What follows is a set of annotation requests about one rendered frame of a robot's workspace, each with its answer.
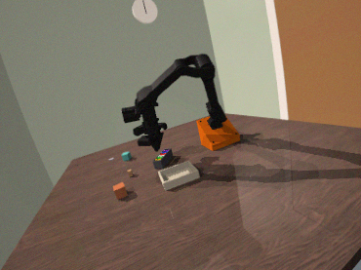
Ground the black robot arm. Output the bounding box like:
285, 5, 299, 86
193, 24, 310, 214
122, 54, 227, 130

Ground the small teal block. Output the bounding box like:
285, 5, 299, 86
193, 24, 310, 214
122, 152, 132, 161

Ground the white rectangular tray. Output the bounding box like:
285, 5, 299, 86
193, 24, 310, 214
158, 161, 200, 191

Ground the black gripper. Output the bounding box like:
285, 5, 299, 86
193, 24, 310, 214
137, 117, 167, 152

